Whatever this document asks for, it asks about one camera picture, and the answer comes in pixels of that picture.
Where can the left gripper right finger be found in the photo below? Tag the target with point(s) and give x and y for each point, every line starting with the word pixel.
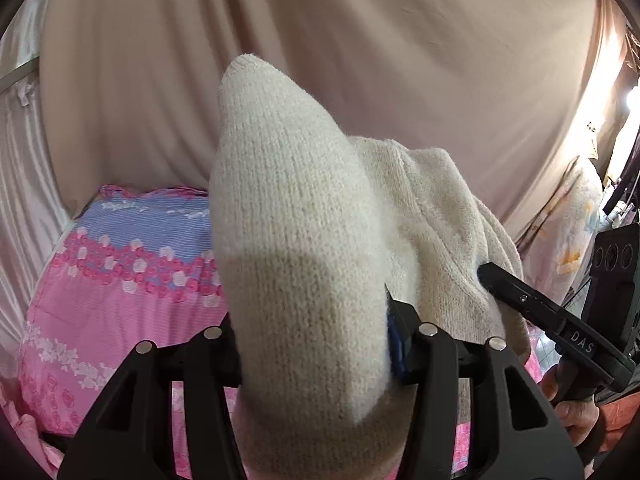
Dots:
pixel 514 431

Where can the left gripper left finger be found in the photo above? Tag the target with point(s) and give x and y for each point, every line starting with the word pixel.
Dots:
pixel 127 433

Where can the beige sweater with black hearts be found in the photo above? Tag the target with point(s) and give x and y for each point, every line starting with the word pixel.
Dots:
pixel 313 231

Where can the person's right hand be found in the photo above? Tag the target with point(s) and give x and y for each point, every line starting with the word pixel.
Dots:
pixel 577 417

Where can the cluttered dark shelf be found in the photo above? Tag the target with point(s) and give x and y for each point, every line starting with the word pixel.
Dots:
pixel 612 304

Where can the floral cream pillow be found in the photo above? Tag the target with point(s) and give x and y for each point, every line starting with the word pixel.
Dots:
pixel 555 244

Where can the pink floral bed sheet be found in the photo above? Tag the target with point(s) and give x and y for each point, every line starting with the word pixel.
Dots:
pixel 142 267

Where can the white satin curtain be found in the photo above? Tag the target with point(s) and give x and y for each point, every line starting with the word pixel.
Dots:
pixel 32 215

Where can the beige draped curtain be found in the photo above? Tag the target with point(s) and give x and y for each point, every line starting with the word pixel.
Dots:
pixel 511 89

